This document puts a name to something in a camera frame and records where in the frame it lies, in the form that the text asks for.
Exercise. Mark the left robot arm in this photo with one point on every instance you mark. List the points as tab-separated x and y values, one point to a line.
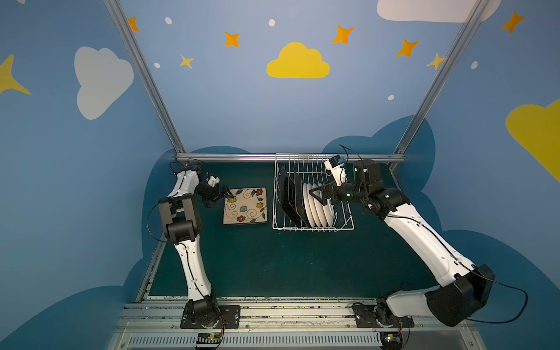
182	228

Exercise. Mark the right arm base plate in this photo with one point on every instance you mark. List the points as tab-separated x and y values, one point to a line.
367	316

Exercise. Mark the left controller board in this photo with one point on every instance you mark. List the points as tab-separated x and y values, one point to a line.
210	341

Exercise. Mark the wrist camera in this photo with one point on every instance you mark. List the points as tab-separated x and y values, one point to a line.
336	166
213	181

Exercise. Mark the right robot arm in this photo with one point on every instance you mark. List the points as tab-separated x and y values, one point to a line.
463	288

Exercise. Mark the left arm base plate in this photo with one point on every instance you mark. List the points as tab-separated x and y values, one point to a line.
230	314

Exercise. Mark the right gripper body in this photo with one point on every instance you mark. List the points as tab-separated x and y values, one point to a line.
326	192

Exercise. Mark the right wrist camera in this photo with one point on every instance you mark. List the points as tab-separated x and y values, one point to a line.
336	166

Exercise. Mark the floral square plate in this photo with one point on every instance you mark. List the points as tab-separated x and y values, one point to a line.
288	202
246	206

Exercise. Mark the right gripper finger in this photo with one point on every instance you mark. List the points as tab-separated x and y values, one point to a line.
319	200
316	187

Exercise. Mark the white wire dish rack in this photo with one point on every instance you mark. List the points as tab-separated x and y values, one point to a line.
311	169

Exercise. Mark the right controller board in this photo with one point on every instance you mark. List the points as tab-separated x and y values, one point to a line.
391	341

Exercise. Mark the controller board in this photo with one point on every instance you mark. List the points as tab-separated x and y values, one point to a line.
210	341
391	341

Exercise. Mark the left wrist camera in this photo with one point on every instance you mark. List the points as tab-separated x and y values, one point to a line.
213	181

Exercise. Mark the aluminium rail base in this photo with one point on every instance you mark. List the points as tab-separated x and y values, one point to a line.
282	323

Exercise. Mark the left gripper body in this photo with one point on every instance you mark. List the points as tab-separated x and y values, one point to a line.
220	191

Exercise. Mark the white round plate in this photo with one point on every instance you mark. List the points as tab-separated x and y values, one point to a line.
328	210
309	214
314	207
320	212

